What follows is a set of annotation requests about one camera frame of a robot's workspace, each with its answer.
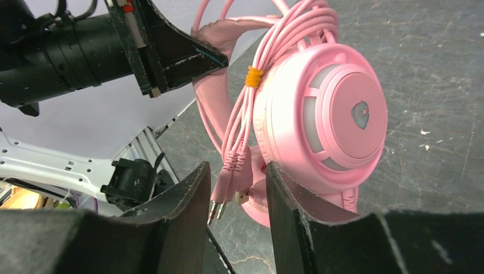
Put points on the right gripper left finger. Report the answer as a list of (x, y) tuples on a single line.
[(164, 235)]

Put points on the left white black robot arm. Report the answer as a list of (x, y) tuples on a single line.
[(121, 182)]

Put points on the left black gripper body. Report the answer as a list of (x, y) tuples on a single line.
[(59, 53)]

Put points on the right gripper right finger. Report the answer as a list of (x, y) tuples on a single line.
[(312, 235)]

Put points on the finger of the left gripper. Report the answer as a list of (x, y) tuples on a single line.
[(175, 57)]

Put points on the pink headphones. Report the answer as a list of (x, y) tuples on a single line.
[(309, 103)]

